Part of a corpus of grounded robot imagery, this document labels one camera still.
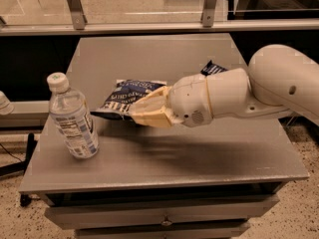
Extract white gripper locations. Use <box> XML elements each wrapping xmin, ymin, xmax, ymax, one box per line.
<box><xmin>129</xmin><ymin>74</ymin><xmax>212</xmax><ymax>128</ymax></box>

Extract blue chip bag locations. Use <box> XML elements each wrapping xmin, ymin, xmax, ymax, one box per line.
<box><xmin>91</xmin><ymin>80</ymin><xmax>166</xmax><ymax>120</ymax></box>

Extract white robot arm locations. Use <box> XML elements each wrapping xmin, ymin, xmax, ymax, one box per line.
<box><xmin>129</xmin><ymin>45</ymin><xmax>319</xmax><ymax>127</ymax></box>

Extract clear plastic water bottle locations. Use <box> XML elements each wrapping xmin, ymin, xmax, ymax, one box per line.
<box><xmin>47</xmin><ymin>72</ymin><xmax>99</xmax><ymax>159</ymax></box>

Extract white bottle at left edge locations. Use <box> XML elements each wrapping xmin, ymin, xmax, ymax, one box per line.
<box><xmin>0</xmin><ymin>91</ymin><xmax>14</xmax><ymax>116</ymax></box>

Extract blue candy bar wrapper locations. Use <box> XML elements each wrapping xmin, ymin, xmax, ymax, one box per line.
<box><xmin>200</xmin><ymin>61</ymin><xmax>226</xmax><ymax>76</ymax></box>

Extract grey cabinet with drawers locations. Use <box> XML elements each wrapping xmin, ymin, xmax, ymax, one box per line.
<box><xmin>20</xmin><ymin>34</ymin><xmax>308</xmax><ymax>239</ymax></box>

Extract right metal railing post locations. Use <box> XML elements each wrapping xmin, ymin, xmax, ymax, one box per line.
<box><xmin>201</xmin><ymin>0</ymin><xmax>217</xmax><ymax>28</ymax></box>

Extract metal railing post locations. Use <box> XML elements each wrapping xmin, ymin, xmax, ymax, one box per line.
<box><xmin>201</xmin><ymin>0</ymin><xmax>217</xmax><ymax>28</ymax></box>
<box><xmin>67</xmin><ymin>0</ymin><xmax>87</xmax><ymax>30</ymax></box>

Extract left metal railing post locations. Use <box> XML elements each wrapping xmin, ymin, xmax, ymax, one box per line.
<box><xmin>67</xmin><ymin>0</ymin><xmax>87</xmax><ymax>30</ymax></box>

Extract black stand with cable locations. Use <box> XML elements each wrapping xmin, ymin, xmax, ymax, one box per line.
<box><xmin>0</xmin><ymin>133</ymin><xmax>37</xmax><ymax>207</ymax></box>

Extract horizontal metal rail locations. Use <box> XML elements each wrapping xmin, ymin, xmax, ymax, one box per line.
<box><xmin>0</xmin><ymin>18</ymin><xmax>319</xmax><ymax>36</ymax></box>

